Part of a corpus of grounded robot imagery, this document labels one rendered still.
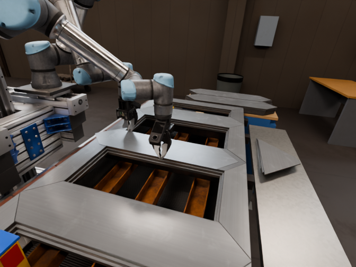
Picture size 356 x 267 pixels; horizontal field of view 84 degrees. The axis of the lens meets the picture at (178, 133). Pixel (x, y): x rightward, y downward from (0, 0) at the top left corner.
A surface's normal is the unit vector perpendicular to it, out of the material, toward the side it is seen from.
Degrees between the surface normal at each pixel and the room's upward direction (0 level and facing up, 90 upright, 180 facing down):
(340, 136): 90
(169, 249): 0
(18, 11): 87
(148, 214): 0
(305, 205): 0
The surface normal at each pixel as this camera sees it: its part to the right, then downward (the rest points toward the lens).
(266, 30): -0.20, 0.44
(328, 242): 0.05, -0.89
